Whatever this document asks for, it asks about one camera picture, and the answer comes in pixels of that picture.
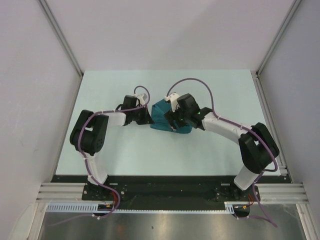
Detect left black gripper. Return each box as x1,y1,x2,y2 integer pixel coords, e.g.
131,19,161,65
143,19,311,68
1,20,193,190
130,105,154,125

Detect teal cloth napkin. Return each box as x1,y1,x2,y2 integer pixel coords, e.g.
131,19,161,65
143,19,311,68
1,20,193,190
150,99,192,134

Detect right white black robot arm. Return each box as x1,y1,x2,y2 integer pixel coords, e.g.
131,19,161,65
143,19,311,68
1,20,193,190
164,92,280,201

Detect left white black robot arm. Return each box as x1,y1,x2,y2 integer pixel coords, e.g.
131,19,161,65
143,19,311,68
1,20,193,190
69,93,153,200

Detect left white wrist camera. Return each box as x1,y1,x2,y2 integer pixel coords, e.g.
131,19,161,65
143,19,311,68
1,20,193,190
134,93,149,106

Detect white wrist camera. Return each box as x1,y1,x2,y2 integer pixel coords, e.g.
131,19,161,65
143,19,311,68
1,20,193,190
134,93,149,106
164,92,180,112

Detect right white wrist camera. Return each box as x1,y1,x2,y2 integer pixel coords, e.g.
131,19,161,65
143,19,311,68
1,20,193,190
164,92,180,112

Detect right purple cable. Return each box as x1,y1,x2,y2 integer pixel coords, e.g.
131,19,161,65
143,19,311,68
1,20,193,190
166,78,280,228

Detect purple cable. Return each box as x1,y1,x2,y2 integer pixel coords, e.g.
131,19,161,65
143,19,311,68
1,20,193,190
48,85,150,227
166,78,280,228

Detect right aluminium corner post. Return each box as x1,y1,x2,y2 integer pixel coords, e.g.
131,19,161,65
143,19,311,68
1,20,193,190
257,0,305,76

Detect aluminium corner post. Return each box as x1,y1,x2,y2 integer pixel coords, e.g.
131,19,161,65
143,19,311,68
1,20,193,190
257,0,305,76
37,0,84,79

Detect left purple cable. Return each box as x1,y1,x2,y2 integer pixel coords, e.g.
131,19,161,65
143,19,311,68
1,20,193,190
48,85,150,227

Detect white slotted cable duct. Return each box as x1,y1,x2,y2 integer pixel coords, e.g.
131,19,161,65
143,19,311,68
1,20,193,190
45,202,241,215

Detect left aluminium corner post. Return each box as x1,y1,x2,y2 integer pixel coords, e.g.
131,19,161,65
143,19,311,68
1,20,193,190
37,0,84,79

